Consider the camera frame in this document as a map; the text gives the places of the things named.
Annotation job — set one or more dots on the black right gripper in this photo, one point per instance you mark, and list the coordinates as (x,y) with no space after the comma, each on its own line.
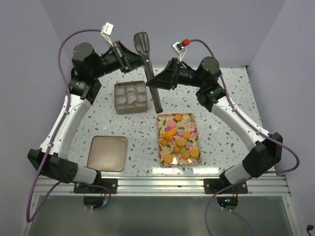
(169,78)

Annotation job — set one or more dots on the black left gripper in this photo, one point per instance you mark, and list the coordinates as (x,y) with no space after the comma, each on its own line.
(127,59)

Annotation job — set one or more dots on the metal serving tongs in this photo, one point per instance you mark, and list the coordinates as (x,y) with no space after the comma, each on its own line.
(142,46)

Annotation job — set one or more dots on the gold square cookie tin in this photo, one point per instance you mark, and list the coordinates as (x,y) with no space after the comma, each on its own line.
(130,97)

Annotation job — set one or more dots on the round sandwich cookie top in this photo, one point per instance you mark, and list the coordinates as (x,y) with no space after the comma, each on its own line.
(178,117)

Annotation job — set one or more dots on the round sandwich cookie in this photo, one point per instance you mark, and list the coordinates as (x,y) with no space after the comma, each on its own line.
(180,142)
(186,135)
(194,153)
(178,117)
(168,158)

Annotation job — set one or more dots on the pink round cookie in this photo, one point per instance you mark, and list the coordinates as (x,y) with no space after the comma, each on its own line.
(172,124)

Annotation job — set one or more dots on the orange flower cookie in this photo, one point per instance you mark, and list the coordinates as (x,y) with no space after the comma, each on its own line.
(177,150)
(169,135)

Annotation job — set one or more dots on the floral rectangular tray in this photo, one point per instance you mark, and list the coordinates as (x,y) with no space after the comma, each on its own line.
(187,124)

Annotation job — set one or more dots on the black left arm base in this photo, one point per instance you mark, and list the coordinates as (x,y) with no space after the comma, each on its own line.
(105,185)

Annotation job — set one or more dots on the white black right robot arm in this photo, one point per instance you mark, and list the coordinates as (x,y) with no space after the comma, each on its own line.
(264,148)

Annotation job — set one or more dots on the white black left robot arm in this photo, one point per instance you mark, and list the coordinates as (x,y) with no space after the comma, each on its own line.
(51,158)

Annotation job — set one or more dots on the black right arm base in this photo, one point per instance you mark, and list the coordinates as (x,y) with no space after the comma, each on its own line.
(214,185)

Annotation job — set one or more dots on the round sandwich cookie middle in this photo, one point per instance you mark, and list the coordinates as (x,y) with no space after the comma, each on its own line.
(180,142)

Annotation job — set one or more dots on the orange flower cookie front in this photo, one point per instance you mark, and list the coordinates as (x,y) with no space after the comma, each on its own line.
(177,150)

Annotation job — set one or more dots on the round sandwich cookie front right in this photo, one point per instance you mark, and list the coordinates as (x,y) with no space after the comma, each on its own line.
(194,153)

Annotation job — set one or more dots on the round sandwich cookie front left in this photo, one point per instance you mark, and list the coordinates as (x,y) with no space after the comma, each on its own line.
(168,158)

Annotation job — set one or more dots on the gold square tin lid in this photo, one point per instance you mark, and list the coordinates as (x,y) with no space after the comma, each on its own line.
(107,153)

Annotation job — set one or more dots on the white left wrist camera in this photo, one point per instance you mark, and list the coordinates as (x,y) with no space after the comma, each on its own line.
(106,32)

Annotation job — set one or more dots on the aluminium frame rail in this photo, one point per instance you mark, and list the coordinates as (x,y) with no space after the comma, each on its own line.
(221,148)

